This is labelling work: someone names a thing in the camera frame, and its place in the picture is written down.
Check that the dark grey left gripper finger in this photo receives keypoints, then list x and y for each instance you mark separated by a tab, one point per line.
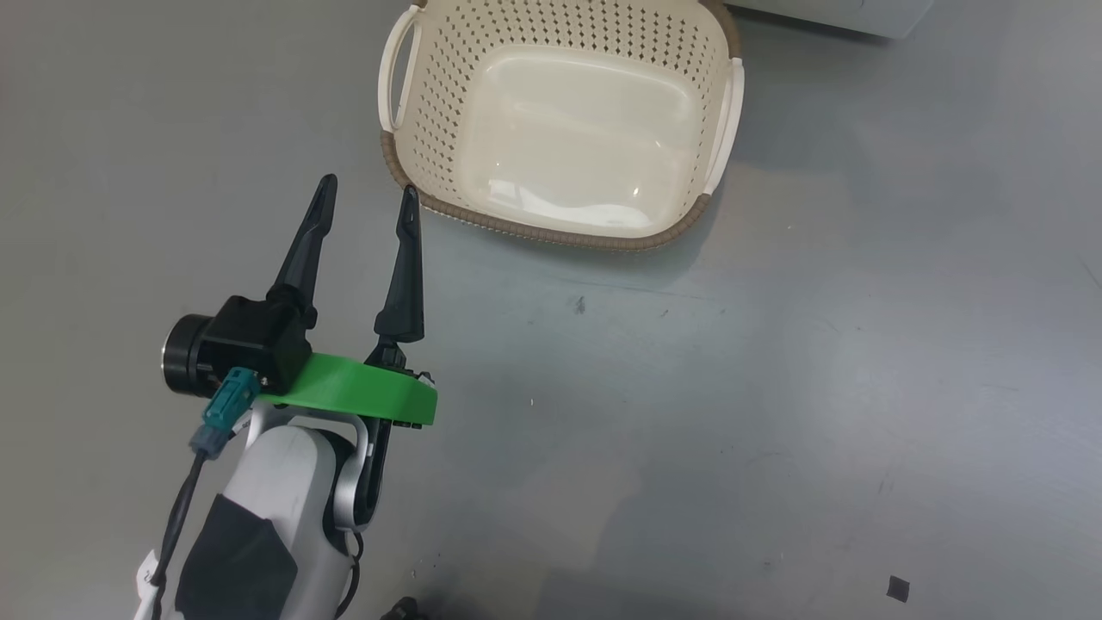
303	250
405	284

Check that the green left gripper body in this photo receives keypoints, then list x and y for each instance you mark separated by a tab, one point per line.
362	392

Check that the cream perforated laundry basket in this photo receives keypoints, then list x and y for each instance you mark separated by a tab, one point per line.
585	129

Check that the white washing machine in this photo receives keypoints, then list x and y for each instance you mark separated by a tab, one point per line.
844	13

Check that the black tape piece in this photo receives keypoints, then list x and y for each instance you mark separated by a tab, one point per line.
898	588

